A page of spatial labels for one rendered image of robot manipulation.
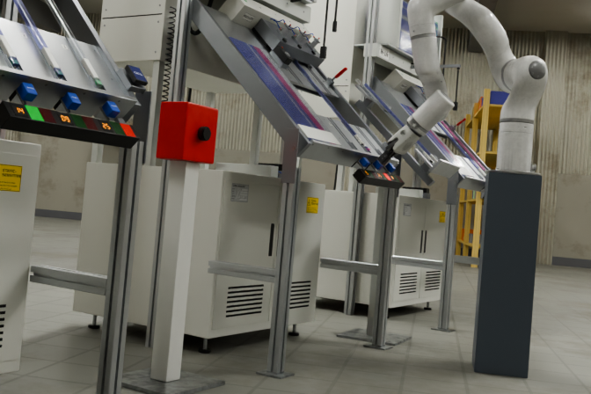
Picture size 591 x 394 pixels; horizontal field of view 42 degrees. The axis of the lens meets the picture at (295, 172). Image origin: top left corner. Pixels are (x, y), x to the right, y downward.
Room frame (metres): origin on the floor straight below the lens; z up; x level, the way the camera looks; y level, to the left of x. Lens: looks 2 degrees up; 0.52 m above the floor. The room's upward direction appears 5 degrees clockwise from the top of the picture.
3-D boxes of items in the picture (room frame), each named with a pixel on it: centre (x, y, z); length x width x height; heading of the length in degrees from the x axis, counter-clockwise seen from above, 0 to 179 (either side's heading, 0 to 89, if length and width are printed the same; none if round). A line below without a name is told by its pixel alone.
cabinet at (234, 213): (3.00, 0.33, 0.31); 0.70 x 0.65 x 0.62; 148
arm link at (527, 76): (2.71, -0.79, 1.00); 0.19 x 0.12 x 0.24; 12
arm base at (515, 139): (2.74, -0.78, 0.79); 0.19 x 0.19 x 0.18
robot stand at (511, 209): (2.74, -0.78, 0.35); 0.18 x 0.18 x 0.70; 79
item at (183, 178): (2.14, 0.31, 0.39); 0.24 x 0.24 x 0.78; 58
